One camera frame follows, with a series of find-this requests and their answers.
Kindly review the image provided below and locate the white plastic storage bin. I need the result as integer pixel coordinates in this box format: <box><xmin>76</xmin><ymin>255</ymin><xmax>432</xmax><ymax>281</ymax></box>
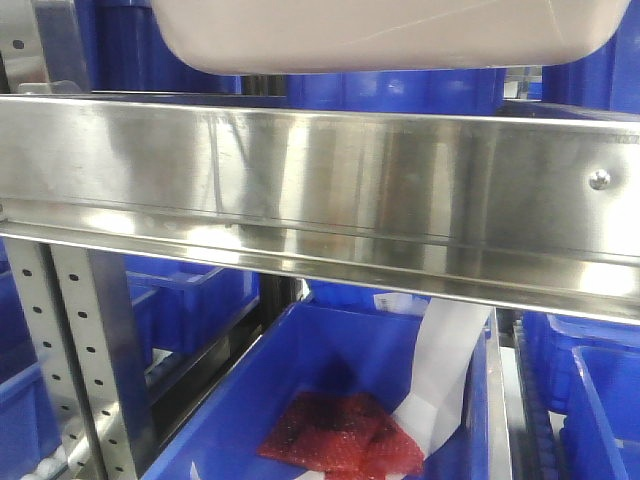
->
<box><xmin>151</xmin><ymin>0</ymin><xmax>629</xmax><ymax>75</ymax></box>

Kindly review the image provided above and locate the blue bin lower centre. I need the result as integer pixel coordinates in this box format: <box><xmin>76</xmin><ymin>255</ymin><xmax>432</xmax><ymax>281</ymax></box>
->
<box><xmin>146</xmin><ymin>302</ymin><xmax>491</xmax><ymax>479</ymax></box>

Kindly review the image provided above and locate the blue bin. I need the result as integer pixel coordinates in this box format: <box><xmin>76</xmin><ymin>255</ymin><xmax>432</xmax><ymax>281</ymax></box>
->
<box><xmin>1</xmin><ymin>251</ymin><xmax>61</xmax><ymax>479</ymax></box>
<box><xmin>75</xmin><ymin>1</ymin><xmax>242</xmax><ymax>94</ymax></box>
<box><xmin>541</xmin><ymin>1</ymin><xmax>639</xmax><ymax>114</ymax></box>
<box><xmin>146</xmin><ymin>302</ymin><xmax>491</xmax><ymax>479</ymax></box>
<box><xmin>286</xmin><ymin>68</ymin><xmax>506</xmax><ymax>116</ymax></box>
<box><xmin>522</xmin><ymin>311</ymin><xmax>639</xmax><ymax>479</ymax></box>
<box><xmin>124</xmin><ymin>255</ymin><xmax>259</xmax><ymax>363</ymax></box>

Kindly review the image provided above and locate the blue bin lower back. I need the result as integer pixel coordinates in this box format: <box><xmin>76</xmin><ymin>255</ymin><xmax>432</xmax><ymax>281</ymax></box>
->
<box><xmin>124</xmin><ymin>255</ymin><xmax>259</xmax><ymax>363</ymax></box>

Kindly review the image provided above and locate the blue bin upper centre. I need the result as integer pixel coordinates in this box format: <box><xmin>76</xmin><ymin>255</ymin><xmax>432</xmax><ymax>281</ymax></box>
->
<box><xmin>286</xmin><ymin>68</ymin><xmax>506</xmax><ymax>116</ymax></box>

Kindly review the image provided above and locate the perforated steel shelf upright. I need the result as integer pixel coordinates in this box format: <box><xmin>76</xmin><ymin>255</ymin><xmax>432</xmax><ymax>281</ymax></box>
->
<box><xmin>5</xmin><ymin>238</ymin><xmax>159</xmax><ymax>479</ymax></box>

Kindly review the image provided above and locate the blue bin upper left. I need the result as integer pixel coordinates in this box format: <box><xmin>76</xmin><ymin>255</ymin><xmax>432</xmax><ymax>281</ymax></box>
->
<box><xmin>75</xmin><ymin>1</ymin><xmax>242</xmax><ymax>94</ymax></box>

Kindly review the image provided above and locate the blue bin lower right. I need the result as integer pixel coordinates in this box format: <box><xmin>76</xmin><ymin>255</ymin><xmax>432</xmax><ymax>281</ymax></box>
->
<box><xmin>522</xmin><ymin>311</ymin><xmax>639</xmax><ymax>479</ymax></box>

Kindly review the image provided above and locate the blue bin upper right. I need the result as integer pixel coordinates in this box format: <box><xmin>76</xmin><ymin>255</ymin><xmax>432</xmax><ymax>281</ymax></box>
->
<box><xmin>541</xmin><ymin>1</ymin><xmax>639</xmax><ymax>114</ymax></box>

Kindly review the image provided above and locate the blue bin lower left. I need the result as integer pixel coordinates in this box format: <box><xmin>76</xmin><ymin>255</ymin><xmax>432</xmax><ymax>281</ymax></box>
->
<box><xmin>1</xmin><ymin>251</ymin><xmax>61</xmax><ymax>479</ymax></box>

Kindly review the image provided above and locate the white paper sheet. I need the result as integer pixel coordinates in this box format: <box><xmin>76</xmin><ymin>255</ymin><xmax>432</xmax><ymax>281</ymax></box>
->
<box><xmin>393</xmin><ymin>298</ymin><xmax>492</xmax><ymax>457</ymax></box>

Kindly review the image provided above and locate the red bubble wrap bag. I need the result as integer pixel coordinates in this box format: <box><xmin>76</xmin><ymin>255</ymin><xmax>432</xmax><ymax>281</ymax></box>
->
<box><xmin>257</xmin><ymin>392</ymin><xmax>425</xmax><ymax>479</ymax></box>

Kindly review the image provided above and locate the stainless steel shelf rail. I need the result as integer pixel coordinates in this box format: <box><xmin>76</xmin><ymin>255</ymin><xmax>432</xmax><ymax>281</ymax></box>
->
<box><xmin>1</xmin><ymin>94</ymin><xmax>639</xmax><ymax>322</ymax></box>

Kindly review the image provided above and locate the shelf rail bolt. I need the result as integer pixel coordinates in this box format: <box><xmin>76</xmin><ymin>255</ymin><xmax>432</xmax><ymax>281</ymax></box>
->
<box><xmin>588</xmin><ymin>169</ymin><xmax>611</xmax><ymax>191</ymax></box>

